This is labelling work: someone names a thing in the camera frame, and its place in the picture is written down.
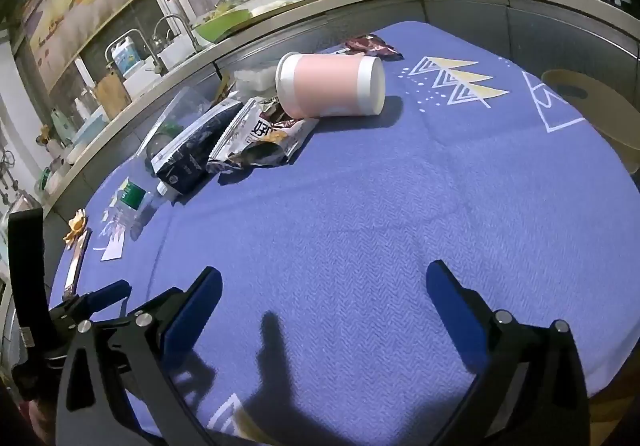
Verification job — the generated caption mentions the gold yellow wrapper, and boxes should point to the gold yellow wrapper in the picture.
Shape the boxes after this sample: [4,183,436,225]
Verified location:
[62,209,90,243]

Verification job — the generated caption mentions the wooden cutting board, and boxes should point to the wooden cutting board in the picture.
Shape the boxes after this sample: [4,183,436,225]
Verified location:
[95,71,132,119]

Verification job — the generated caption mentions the clear plastic bag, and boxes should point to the clear plastic bag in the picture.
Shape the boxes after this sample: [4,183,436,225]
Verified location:
[142,86,213,172]

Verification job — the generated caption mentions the white detergent bottle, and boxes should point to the white detergent bottle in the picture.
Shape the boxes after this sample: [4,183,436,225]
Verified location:
[111,37,146,77]

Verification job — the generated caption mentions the blue patterned tablecloth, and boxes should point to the blue patterned tablecloth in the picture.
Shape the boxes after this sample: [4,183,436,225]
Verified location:
[47,20,640,442]

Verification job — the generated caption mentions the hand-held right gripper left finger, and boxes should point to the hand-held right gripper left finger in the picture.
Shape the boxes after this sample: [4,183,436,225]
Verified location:
[55,267,223,446]

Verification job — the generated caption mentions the chrome faucet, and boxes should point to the chrome faucet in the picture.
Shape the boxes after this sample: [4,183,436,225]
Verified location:
[152,14,198,52]
[105,29,161,72]

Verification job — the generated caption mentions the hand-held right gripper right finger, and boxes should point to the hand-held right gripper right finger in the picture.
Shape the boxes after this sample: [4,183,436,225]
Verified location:
[426,260,592,446]

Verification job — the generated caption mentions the maroon snack wrapper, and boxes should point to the maroon snack wrapper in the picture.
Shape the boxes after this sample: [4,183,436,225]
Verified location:
[344,34,404,61]

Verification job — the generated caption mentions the brown bar wrapper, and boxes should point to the brown bar wrapper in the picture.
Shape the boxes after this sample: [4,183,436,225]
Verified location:
[62,229,93,299]

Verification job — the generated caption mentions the green bowl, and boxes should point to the green bowl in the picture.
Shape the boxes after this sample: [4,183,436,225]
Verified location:
[192,9,251,40]

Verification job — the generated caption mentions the white brown snack packet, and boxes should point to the white brown snack packet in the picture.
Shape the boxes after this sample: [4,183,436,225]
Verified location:
[207,96,321,173]

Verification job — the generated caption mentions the clear green-label water bottle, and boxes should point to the clear green-label water bottle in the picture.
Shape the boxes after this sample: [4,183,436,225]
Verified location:
[102,176,173,242]

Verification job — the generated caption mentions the white paper scrap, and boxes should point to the white paper scrap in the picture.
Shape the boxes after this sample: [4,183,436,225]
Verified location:
[100,221,127,262]

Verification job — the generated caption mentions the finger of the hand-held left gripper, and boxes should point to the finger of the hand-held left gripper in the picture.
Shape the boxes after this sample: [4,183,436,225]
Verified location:
[50,280,132,324]

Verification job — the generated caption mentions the grey kitchen counter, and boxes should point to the grey kitchen counter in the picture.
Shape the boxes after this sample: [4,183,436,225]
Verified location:
[40,0,640,227]

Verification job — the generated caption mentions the pink paper cup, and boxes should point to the pink paper cup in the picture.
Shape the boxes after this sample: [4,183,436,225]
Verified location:
[275,51,386,119]

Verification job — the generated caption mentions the dark blue drink carton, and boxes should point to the dark blue drink carton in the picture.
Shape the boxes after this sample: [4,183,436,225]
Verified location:
[150,99,247,197]

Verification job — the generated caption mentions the beige trash bin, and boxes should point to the beige trash bin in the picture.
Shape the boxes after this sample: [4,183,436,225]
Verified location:
[541,69,640,162]

